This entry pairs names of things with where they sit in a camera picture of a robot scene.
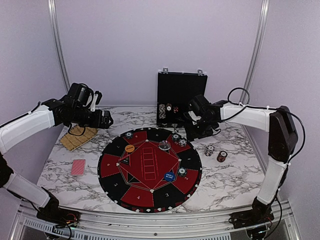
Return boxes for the cream blue chips in case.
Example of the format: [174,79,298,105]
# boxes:
[158,103,173,120]

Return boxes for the right aluminium frame post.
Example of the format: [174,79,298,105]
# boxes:
[243,0,270,92]

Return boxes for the black chip carrying case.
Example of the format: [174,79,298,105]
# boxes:
[156,68,208,128]

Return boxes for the blue small blind button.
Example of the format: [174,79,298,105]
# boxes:
[163,172,176,182]

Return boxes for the blue cream 10 chip stack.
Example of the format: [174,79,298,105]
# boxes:
[204,145,215,157]

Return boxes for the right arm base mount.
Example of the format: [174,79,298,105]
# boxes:
[228,198,275,229]

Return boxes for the orange big blind button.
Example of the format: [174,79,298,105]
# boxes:
[124,144,135,153]

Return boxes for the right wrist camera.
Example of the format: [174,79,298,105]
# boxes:
[187,94,212,124]

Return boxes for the black orange 100 chip stack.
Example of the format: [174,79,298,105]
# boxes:
[216,151,228,163]

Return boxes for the woven bamboo tray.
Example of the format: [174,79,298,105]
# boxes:
[60,125,98,152]

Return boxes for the aluminium front rail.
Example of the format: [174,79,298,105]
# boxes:
[8,201,301,240]

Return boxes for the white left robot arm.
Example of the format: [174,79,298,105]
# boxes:
[0,99,114,223]

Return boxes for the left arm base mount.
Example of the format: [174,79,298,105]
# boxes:
[36,196,80,227]

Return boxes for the red playing card deck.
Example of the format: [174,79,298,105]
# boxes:
[70,159,86,176]

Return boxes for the aluminium frame post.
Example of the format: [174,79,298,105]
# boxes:
[243,0,270,92]
[47,0,71,92]

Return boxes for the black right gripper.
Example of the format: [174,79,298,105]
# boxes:
[185,117,216,142]

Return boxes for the left aluminium frame post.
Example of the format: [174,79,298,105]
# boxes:
[47,0,71,92]

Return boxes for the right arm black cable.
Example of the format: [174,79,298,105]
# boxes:
[227,87,306,163]

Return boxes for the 50 chips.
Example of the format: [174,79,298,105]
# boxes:
[177,167,187,177]
[171,133,180,142]
[125,132,133,139]

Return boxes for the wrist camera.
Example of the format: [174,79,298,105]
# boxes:
[187,94,212,124]
[89,91,102,112]

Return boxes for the black triangular all-in marker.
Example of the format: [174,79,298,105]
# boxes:
[119,155,131,166]

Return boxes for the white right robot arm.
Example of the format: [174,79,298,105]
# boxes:
[188,95,298,224]

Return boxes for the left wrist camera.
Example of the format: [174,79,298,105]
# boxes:
[89,91,102,112]

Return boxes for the clear acrylic dealer button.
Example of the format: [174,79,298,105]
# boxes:
[158,140,171,151]

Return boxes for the round red black poker mat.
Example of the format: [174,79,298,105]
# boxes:
[97,127,203,213]

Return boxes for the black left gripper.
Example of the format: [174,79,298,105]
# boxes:
[71,106,113,129]

